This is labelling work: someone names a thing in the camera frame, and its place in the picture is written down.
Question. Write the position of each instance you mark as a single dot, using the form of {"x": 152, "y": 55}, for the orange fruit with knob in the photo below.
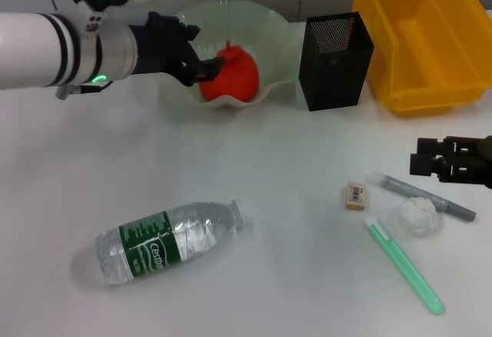
{"x": 236, "y": 77}

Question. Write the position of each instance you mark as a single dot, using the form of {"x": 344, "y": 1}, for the clear green-label water bottle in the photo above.
{"x": 153, "y": 242}

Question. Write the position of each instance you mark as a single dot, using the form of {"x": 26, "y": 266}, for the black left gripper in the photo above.
{"x": 161, "y": 48}

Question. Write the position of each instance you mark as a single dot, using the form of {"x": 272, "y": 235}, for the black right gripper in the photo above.
{"x": 485, "y": 164}

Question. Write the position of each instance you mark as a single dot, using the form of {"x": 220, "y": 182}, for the white paper ball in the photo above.
{"x": 419, "y": 215}

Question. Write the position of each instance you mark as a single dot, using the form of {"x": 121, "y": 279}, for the yellow plastic storage bin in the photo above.
{"x": 434, "y": 56}

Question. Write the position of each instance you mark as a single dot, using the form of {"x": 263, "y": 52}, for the green pen with white cap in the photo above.
{"x": 407, "y": 271}

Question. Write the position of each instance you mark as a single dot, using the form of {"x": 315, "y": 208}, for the pale green wavy fruit bowl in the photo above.
{"x": 269, "y": 37}

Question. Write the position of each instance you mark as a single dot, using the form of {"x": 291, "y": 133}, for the grey marker pen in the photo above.
{"x": 411, "y": 191}

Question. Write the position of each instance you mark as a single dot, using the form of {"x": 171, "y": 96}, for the black mesh pen holder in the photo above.
{"x": 330, "y": 79}

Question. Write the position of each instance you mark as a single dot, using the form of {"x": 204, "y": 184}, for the beige eraser with barcode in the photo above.
{"x": 354, "y": 196}

